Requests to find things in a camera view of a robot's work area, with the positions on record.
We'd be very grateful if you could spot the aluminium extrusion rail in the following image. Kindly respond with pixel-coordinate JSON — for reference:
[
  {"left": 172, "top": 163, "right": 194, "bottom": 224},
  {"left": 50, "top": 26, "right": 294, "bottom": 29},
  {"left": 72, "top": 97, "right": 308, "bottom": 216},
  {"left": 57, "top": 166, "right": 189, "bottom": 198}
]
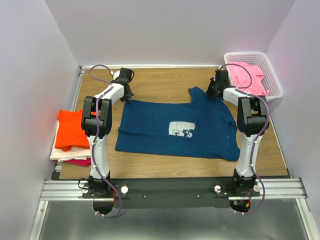
[{"left": 40, "top": 178, "right": 308, "bottom": 201}]

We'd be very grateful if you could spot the orange folded t-shirt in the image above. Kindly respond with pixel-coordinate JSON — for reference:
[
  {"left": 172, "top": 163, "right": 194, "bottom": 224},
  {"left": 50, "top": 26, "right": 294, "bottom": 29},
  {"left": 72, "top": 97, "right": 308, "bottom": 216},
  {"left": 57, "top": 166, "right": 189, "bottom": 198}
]
[{"left": 55, "top": 110, "right": 90, "bottom": 152}]

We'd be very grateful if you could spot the navy blue printed t-shirt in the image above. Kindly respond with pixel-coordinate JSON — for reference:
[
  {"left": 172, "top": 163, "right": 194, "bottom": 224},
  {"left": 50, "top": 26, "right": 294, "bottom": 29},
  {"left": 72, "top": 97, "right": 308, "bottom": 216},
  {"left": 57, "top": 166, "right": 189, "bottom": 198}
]
[{"left": 115, "top": 87, "right": 240, "bottom": 162}]

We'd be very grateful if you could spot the white folded t-shirt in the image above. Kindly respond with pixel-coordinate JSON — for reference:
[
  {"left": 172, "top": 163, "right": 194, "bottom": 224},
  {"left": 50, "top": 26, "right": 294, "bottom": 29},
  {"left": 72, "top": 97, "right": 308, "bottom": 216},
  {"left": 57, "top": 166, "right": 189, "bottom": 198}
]
[{"left": 49, "top": 120, "right": 91, "bottom": 162}]

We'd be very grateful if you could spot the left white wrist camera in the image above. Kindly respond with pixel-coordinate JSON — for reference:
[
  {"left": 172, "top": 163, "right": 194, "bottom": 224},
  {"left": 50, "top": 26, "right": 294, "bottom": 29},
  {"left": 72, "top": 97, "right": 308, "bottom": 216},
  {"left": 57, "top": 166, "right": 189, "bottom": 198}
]
[{"left": 111, "top": 70, "right": 120, "bottom": 81}]

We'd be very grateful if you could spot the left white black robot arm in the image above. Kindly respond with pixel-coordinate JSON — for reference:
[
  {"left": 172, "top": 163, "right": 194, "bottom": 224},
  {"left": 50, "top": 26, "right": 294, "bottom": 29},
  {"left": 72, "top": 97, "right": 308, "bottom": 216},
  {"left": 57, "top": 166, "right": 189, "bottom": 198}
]
[{"left": 81, "top": 67, "right": 135, "bottom": 198}]

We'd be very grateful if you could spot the black mounting base plate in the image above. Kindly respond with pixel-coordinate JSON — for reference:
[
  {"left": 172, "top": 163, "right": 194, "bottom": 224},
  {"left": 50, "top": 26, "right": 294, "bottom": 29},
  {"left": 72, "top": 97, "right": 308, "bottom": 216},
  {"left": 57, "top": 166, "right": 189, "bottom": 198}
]
[{"left": 78, "top": 177, "right": 261, "bottom": 214}]

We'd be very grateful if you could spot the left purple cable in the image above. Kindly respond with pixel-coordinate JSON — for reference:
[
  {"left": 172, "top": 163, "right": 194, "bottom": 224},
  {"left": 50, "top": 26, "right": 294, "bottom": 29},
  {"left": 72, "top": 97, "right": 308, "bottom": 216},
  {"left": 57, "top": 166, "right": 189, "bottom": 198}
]
[{"left": 88, "top": 64, "right": 124, "bottom": 219}]

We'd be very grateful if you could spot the purple cable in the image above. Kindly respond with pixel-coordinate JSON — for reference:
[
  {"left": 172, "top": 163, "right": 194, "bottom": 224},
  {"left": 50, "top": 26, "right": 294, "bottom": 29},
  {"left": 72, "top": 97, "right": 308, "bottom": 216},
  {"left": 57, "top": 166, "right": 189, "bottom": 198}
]
[
  {"left": 216, "top": 63, "right": 271, "bottom": 215},
  {"left": 88, "top": 64, "right": 124, "bottom": 219}
]

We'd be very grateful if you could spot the magenta folded t-shirt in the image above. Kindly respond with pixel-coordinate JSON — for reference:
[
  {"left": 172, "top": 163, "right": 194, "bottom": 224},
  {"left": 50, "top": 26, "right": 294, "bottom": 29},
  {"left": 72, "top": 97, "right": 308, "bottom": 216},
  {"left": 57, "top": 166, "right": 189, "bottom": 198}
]
[{"left": 65, "top": 158, "right": 91, "bottom": 167}]

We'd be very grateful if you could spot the pink t-shirt in basket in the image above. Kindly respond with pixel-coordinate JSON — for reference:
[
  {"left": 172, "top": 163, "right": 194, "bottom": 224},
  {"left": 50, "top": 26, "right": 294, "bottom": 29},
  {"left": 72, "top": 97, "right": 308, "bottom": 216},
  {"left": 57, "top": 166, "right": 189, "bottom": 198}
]
[{"left": 228, "top": 61, "right": 270, "bottom": 96}]

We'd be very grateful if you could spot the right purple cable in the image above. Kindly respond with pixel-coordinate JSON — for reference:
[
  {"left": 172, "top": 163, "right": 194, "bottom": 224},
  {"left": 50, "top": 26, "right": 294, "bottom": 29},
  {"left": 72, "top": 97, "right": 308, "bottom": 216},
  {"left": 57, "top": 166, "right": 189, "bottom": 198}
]
[{"left": 216, "top": 63, "right": 271, "bottom": 215}]

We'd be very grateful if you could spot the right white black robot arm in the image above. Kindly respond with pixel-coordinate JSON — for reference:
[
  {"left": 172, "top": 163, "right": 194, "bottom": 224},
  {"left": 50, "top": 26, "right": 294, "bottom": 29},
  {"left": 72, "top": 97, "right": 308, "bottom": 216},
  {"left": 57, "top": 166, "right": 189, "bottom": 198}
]
[{"left": 206, "top": 67, "right": 270, "bottom": 196}]

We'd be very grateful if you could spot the white plastic laundry basket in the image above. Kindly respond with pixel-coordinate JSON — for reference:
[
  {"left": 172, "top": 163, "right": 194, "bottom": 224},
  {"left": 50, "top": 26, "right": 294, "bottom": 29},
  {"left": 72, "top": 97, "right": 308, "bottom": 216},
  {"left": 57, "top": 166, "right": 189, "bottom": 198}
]
[{"left": 224, "top": 51, "right": 283, "bottom": 101}]

